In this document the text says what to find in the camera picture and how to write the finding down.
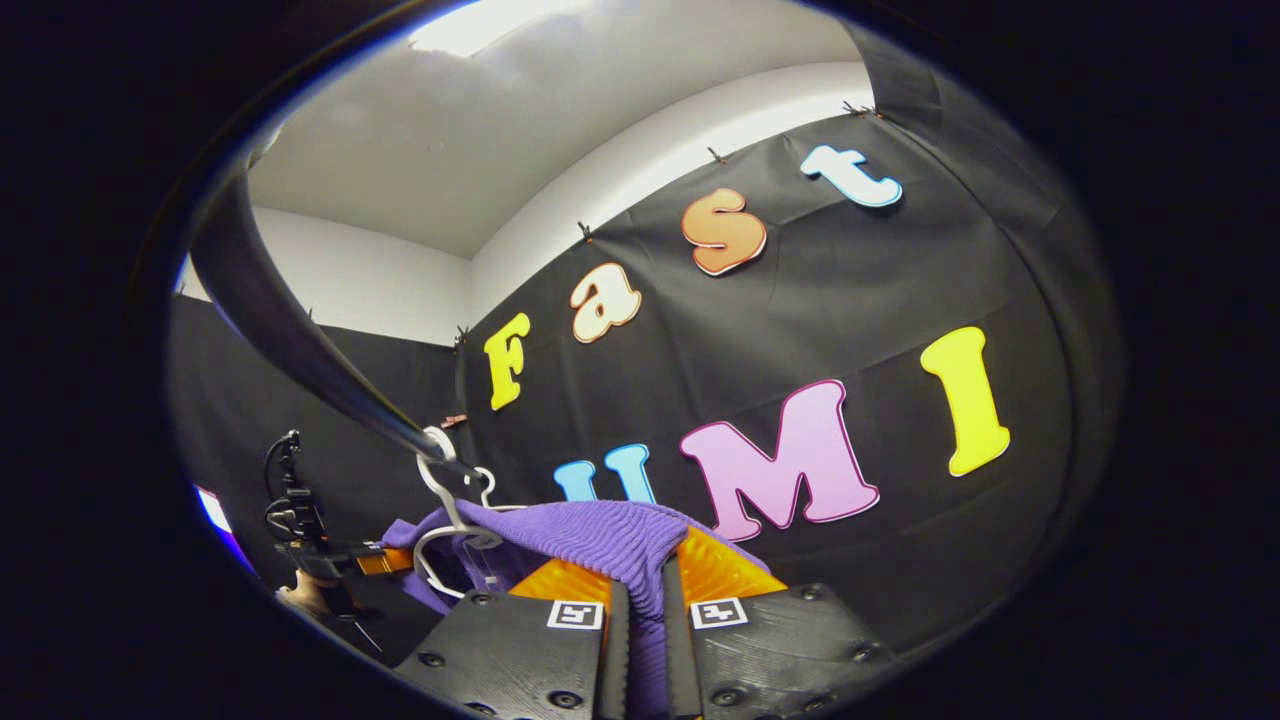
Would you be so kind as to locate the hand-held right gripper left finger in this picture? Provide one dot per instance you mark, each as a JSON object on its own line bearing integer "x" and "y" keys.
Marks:
{"x": 614, "y": 660}

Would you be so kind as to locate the black backdrop cloth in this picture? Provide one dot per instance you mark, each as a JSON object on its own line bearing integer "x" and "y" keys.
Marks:
{"x": 850, "y": 300}

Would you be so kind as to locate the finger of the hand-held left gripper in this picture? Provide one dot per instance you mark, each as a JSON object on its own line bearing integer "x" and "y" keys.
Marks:
{"x": 385, "y": 561}

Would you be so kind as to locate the purple jacket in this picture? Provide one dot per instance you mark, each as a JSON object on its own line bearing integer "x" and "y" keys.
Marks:
{"x": 600, "y": 535}

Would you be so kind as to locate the black clothes rail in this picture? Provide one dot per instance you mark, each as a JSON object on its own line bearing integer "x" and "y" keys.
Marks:
{"x": 290, "y": 330}

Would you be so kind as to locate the white plastic hanger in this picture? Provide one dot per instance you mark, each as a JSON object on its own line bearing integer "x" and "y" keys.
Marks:
{"x": 490, "y": 497}
{"x": 445, "y": 500}

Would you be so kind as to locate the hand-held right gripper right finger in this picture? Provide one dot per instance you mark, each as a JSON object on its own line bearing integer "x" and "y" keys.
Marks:
{"x": 680, "y": 660}

